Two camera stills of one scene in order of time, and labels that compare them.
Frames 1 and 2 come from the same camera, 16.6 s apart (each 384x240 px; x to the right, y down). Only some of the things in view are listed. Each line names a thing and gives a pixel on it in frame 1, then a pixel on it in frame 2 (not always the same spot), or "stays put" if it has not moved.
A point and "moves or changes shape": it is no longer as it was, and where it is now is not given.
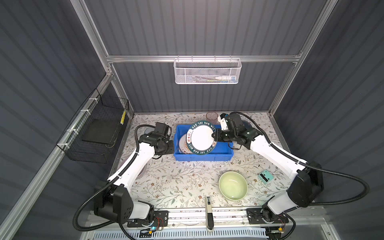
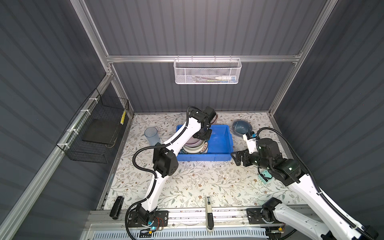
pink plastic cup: (212, 117) stays put
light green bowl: (233, 186) to (194, 150)
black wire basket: (93, 134) stays put
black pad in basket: (101, 131) stays put
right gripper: (217, 137) to (244, 153)
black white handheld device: (209, 215) stays put
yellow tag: (123, 118) stays put
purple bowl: (142, 171) to (195, 142)
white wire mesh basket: (207, 71) stays put
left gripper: (171, 149) to (206, 137)
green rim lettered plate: (199, 138) moves or changes shape
